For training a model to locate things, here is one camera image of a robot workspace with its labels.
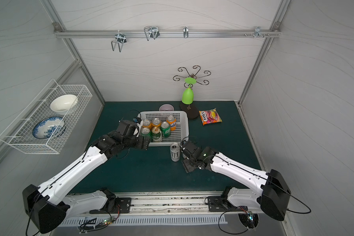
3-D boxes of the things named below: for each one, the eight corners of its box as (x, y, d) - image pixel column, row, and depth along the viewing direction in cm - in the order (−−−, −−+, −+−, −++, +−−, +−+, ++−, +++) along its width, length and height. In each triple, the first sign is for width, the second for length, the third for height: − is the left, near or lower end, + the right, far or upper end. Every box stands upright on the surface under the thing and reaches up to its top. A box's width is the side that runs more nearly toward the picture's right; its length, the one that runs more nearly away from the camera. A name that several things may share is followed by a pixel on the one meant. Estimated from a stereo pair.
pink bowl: (159, 113, 114) (158, 109, 110) (160, 107, 118) (159, 103, 114) (174, 113, 114) (174, 109, 110) (174, 107, 118) (174, 103, 114)
